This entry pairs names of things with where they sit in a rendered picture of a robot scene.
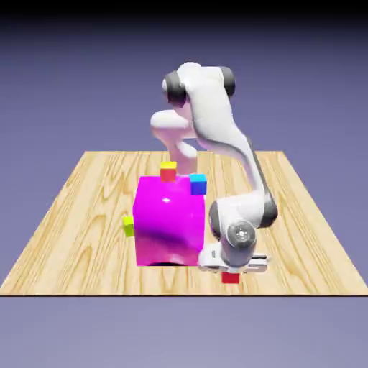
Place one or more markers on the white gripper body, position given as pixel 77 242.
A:
pixel 211 258

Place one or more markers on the small red cube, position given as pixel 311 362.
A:
pixel 230 277

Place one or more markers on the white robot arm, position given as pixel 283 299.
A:
pixel 218 115

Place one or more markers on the small blue cube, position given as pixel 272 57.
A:
pixel 198 185

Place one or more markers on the small yellow-green cube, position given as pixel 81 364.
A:
pixel 128 226

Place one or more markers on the small orange cube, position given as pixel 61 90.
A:
pixel 168 172

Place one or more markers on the large magenta box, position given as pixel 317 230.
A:
pixel 168 218

